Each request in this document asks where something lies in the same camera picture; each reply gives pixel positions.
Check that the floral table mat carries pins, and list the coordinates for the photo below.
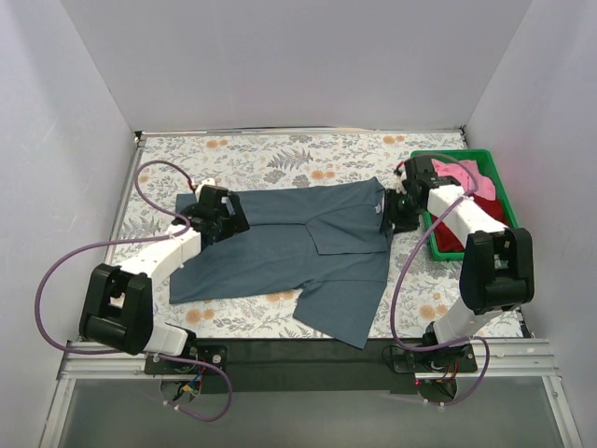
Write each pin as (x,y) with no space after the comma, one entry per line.
(282,161)

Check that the red t shirt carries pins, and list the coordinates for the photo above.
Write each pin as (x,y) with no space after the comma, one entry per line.
(447,241)

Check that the blue grey t shirt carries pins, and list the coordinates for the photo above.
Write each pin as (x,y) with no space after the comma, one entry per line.
(328,242)

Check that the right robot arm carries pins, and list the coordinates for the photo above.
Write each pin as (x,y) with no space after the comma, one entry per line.
(497,274)

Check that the green plastic bin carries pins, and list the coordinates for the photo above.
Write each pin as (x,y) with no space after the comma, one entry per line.
(494,163)

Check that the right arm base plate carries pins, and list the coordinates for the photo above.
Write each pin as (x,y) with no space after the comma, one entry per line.
(453,359)

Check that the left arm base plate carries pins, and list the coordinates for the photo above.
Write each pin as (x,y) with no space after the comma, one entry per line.
(200,361)

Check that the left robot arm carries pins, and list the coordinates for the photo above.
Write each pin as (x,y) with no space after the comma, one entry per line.
(118,311)

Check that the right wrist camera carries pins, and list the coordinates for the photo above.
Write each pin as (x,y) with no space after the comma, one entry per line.
(401,177)

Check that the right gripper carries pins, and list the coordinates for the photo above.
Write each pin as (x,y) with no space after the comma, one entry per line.
(394,213)

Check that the pink t shirt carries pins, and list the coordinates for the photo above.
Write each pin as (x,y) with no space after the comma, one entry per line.
(467,174)

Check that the aluminium frame rail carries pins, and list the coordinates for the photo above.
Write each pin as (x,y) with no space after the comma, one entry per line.
(315,393)

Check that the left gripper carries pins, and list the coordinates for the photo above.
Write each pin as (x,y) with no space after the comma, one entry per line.
(232,213)

